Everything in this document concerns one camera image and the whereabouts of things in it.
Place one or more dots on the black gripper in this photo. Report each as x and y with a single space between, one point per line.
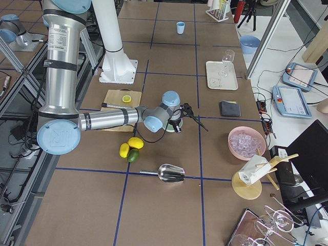
176 123

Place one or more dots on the mint green bowl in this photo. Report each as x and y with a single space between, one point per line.
171 129

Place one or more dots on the light blue cup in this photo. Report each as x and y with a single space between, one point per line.
180 27

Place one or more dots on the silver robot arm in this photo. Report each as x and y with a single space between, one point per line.
59 123

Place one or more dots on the metal ice scoop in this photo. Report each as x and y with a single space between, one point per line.
168 173

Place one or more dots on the pink bowl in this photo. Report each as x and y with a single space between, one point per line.
249 130

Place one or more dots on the clear ice cubes pile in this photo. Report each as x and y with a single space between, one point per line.
246 144

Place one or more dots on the blue bowl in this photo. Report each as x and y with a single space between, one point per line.
249 44

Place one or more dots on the yellow lemon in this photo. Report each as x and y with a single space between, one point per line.
136 143
124 150

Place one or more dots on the green lime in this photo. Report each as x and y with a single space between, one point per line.
133 155

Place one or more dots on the dark grey folded cloth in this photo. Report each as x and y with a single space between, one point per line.
229 109

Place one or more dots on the lemon slice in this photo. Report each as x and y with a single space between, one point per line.
126 99

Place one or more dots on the wooden cutting board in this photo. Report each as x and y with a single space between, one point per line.
115 97

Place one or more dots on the cream bear tray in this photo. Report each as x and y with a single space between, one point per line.
215 82

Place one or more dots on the silver metal cylinder tool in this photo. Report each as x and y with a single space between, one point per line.
106 105

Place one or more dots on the clear wine glass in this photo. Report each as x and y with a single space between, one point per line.
226 63

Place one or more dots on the round wooden stand base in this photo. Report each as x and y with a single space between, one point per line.
245 191

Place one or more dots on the blue teach pendant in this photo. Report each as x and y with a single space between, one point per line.
299 76
290 102

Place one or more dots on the white rack with cups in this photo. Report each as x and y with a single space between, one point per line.
218 9

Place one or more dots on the black monitor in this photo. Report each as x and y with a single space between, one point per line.
311 164

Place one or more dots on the hanging wine glasses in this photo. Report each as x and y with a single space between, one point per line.
274 227

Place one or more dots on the black tripod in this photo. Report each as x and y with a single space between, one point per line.
250 13

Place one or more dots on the red bottle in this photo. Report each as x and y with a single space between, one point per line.
239 10

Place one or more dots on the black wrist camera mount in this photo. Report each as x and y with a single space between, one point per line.
186 110

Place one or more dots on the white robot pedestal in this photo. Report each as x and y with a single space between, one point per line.
117 68

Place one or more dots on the aluminium frame post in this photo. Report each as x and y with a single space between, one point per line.
268 34

